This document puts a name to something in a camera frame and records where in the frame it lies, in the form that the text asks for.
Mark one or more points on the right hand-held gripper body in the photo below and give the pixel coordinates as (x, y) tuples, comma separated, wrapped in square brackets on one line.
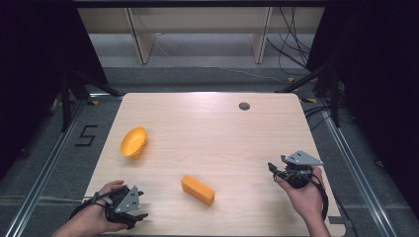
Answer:
[(301, 164)]

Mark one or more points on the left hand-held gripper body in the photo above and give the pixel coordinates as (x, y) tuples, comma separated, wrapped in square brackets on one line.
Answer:
[(126, 200)]

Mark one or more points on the orange plastic bowl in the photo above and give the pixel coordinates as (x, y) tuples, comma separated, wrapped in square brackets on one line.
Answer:
[(133, 142)]

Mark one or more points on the orange rectangular block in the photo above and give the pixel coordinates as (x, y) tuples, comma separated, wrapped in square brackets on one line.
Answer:
[(197, 190)]

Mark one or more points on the person's right hand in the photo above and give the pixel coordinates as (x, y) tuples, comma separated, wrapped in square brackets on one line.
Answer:
[(306, 197)]

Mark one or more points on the person's left hand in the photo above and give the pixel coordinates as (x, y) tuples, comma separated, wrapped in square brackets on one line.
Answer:
[(95, 214)]

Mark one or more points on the grey round table grommet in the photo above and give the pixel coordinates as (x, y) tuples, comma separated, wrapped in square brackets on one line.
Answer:
[(244, 106)]

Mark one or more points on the black metal stand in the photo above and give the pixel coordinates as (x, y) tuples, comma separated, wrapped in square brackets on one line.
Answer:
[(331, 89), (70, 95)]

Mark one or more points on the black curtain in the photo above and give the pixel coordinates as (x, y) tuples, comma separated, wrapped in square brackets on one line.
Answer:
[(378, 82), (36, 65)]

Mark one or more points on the light wooden background desk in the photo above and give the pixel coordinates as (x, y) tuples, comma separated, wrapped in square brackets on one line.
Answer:
[(197, 19)]

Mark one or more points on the aluminium floor rail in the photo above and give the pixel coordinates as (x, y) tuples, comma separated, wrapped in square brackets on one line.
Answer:
[(359, 184), (42, 177)]

